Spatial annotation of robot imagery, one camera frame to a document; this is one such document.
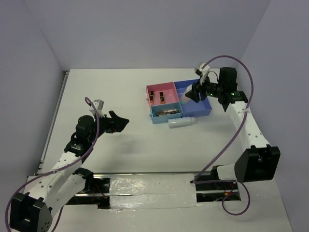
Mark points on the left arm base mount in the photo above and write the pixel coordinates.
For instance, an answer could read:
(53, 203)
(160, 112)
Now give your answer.
(97, 194)

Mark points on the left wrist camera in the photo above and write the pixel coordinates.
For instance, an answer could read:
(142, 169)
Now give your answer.
(97, 108)

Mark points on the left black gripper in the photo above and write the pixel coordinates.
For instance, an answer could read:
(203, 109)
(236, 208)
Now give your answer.
(115, 123)

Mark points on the long brown eyeshadow palette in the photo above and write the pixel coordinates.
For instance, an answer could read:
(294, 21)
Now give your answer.
(167, 112)

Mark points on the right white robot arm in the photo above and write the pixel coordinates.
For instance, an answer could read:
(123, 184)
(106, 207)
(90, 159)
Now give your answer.
(259, 159)

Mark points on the pink blue purple organizer tray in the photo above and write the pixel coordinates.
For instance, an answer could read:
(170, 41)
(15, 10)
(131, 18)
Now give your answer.
(173, 92)

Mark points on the black gold lipstick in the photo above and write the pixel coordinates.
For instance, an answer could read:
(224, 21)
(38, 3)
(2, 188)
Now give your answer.
(151, 97)
(162, 98)

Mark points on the white pastel bottle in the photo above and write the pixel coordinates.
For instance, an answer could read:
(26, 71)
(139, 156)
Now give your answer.
(187, 95)

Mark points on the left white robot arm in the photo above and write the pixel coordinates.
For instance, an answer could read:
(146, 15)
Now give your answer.
(34, 210)

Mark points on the white spray bottle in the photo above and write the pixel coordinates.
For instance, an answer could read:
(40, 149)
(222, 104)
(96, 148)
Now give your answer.
(181, 122)

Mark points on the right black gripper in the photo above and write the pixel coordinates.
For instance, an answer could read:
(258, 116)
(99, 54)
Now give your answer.
(193, 94)

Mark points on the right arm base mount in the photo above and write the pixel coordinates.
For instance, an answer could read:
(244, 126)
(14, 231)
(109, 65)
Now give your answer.
(215, 191)

